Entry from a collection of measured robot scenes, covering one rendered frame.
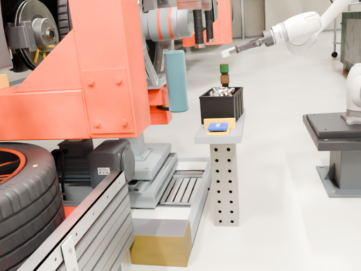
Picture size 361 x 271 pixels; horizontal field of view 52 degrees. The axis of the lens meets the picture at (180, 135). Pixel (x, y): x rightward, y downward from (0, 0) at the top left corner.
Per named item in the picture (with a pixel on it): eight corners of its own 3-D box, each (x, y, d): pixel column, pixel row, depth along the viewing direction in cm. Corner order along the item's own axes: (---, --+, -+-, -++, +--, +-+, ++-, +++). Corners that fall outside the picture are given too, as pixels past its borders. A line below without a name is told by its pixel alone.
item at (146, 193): (118, 166, 216) (116, 151, 213) (178, 166, 208) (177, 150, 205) (79, 208, 169) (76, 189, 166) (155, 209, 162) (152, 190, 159)
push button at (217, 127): (210, 128, 142) (209, 122, 141) (228, 127, 140) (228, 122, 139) (208, 133, 135) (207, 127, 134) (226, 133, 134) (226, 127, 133)
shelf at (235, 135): (209, 115, 176) (208, 108, 175) (245, 113, 173) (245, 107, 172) (194, 144, 136) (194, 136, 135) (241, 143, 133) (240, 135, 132)
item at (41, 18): (53, 77, 189) (55, 16, 192) (67, 76, 187) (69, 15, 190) (12, 59, 158) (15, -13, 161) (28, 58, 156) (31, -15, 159)
